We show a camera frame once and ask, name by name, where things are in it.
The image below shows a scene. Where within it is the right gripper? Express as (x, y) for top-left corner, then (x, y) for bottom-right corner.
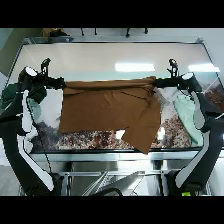
(153, 77), (175, 90)

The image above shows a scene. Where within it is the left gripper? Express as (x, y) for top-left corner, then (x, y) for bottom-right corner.
(49, 76), (67, 90)

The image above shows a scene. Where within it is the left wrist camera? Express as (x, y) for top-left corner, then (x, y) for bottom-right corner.
(39, 57), (52, 77)

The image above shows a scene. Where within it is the brown shirt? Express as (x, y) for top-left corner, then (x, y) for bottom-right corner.
(58, 75), (162, 155)

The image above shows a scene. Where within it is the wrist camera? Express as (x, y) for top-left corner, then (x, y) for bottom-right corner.
(167, 58), (180, 79)
(39, 57), (52, 77)

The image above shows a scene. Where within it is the pale green garment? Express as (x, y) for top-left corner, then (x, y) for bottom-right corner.
(27, 97), (43, 123)
(173, 94), (205, 147)

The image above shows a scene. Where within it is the dark green garment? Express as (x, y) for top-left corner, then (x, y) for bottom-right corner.
(0, 81), (48, 110)

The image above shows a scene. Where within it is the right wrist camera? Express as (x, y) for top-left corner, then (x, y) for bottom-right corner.
(167, 58), (180, 79)

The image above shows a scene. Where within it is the black cable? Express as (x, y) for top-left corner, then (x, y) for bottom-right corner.
(23, 103), (53, 175)

